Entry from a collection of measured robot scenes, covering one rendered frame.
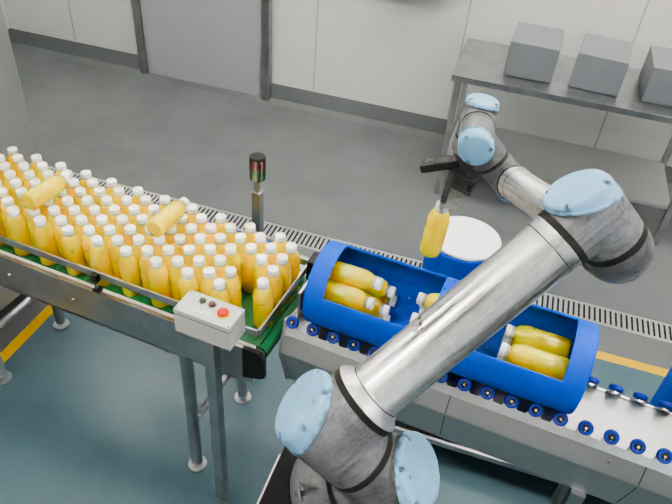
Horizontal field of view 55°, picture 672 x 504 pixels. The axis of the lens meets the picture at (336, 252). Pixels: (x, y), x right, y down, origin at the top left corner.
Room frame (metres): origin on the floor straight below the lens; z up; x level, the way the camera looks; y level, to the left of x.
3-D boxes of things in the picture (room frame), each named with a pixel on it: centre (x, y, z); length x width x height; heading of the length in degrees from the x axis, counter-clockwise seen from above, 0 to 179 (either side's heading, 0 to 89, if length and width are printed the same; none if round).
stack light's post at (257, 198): (2.11, 0.33, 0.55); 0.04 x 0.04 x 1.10; 71
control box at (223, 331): (1.43, 0.38, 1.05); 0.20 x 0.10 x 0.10; 71
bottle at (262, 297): (1.59, 0.23, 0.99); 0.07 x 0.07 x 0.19
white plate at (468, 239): (2.02, -0.50, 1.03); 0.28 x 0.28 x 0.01
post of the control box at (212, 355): (1.43, 0.38, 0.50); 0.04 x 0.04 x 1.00; 71
